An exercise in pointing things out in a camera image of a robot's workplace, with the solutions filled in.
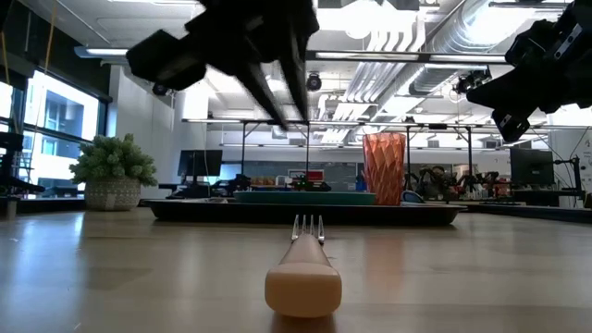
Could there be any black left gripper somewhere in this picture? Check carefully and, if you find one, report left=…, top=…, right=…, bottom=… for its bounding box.
left=184, top=0, right=321, bottom=131

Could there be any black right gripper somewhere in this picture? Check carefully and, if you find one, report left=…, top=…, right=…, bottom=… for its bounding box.
left=465, top=0, right=592, bottom=115

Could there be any teal plate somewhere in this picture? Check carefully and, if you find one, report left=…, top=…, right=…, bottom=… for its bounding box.
left=232, top=191, right=378, bottom=207

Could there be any orange faceted cup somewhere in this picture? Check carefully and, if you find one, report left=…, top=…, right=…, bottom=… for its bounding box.
left=362, top=131, right=408, bottom=206

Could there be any black serving tray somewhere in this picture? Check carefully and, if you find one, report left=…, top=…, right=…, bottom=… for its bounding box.
left=138, top=197, right=468, bottom=228

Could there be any long ceiling light bar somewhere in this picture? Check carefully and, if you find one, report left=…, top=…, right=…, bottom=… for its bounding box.
left=73, top=44, right=510, bottom=66

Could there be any large black monitor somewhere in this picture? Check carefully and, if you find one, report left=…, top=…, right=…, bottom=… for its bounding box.
left=510, top=146, right=556, bottom=187

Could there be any red sign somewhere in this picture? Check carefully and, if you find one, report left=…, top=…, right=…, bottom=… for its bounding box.
left=288, top=168, right=326, bottom=183

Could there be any small black monitor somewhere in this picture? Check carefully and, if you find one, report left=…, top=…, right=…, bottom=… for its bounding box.
left=178, top=149, right=224, bottom=178

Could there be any dark neighbouring table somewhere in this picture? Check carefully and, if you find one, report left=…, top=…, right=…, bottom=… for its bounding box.
left=462, top=199, right=592, bottom=225

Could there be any green potted plant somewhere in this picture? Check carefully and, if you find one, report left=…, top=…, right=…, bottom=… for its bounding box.
left=68, top=133, right=159, bottom=188

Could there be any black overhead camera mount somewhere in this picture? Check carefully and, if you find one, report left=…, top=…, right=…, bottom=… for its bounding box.
left=452, top=68, right=492, bottom=96

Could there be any black metal rig frame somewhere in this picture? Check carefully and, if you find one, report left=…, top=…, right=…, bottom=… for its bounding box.
left=404, top=123, right=475, bottom=187
left=239, top=118, right=312, bottom=178

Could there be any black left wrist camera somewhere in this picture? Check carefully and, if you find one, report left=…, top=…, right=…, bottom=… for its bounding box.
left=126, top=29, right=208, bottom=93

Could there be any fork with cream handle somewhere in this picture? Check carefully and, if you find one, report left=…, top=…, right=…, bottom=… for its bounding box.
left=264, top=214, right=343, bottom=320

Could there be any yellow cable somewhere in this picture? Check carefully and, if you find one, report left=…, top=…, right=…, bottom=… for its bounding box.
left=0, top=31, right=11, bottom=87
left=43, top=0, right=59, bottom=75

